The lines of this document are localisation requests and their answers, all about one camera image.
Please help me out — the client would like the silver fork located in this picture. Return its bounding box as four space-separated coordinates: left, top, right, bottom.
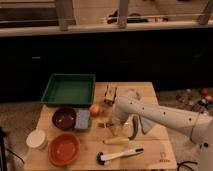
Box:
98 122 114 128

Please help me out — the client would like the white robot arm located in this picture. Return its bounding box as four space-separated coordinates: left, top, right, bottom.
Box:
111 89 213 171

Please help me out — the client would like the dark red bowl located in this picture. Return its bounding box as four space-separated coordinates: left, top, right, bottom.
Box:
52 107 76 130

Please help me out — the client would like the orange red bowl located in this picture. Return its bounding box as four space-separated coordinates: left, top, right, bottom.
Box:
48 132 80 167

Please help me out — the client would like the green chili pepper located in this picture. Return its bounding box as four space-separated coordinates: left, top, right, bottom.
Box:
129 115 138 140

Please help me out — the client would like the red apple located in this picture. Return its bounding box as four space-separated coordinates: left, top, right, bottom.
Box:
89 104 100 117

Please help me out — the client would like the grey folded cloth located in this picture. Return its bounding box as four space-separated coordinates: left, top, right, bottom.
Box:
139 116 156 134

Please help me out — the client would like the black white dish brush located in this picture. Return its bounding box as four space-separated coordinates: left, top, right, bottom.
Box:
96 147 144 165

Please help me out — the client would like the small wooden toy block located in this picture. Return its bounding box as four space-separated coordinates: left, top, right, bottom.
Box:
104 84 117 106

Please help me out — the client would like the blue sponge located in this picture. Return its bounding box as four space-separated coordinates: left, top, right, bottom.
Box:
75 110 90 130

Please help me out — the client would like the wooden board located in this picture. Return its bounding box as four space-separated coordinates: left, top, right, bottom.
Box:
24 82 177 171

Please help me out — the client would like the green plastic tray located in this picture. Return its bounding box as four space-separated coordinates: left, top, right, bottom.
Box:
41 74 96 108

